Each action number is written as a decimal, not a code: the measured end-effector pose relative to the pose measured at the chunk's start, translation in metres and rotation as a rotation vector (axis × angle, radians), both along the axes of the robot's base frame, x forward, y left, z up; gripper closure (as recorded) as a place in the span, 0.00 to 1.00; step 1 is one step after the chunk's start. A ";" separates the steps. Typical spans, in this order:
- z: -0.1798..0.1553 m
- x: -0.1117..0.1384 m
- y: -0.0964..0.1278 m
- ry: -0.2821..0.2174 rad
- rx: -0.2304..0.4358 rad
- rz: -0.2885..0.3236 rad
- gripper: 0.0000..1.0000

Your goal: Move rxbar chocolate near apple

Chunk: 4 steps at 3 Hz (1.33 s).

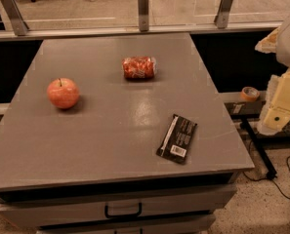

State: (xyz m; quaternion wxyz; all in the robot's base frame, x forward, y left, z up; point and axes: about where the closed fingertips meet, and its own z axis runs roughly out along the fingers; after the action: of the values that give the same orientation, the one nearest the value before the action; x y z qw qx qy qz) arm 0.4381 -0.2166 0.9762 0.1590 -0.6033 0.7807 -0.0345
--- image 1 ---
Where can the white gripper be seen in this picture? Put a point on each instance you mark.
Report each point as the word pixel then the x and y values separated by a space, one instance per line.
pixel 276 118

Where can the black rxbar chocolate wrapper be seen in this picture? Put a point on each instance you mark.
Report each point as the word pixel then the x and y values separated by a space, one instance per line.
pixel 175 145

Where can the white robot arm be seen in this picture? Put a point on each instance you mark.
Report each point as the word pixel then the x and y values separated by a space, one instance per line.
pixel 278 42

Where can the red apple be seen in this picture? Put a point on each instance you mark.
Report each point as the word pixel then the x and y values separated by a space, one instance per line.
pixel 63 93

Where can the orange tape roll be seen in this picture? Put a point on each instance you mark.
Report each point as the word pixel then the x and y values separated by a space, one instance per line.
pixel 250 94

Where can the grey side shelf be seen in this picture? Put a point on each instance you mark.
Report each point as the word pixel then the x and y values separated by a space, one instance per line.
pixel 237 105

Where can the lower grey drawer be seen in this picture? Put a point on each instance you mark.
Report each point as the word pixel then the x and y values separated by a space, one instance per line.
pixel 187 224

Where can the grey drawer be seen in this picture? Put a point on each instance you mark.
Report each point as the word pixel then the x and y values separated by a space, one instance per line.
pixel 155 202
pixel 187 224

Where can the crushed orange soda can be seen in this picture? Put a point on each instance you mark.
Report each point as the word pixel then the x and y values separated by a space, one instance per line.
pixel 139 67

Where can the upper grey drawer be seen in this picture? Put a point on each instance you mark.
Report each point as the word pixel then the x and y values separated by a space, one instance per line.
pixel 155 202

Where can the black metal frame leg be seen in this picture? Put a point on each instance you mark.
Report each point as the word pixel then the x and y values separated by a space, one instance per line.
pixel 271 174

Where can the right metal railing bracket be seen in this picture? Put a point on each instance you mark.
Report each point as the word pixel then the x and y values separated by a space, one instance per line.
pixel 222 16

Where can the metal railing bracket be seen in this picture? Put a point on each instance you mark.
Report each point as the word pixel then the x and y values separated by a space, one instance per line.
pixel 19 26
pixel 222 16
pixel 143 11

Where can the middle metal railing bracket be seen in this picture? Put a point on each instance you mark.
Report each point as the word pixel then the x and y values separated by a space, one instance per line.
pixel 143 11

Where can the black upper drawer handle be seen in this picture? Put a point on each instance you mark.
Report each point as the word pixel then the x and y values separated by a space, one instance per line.
pixel 126 211

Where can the left metal railing bracket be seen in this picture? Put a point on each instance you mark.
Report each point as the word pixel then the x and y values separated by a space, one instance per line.
pixel 19 26

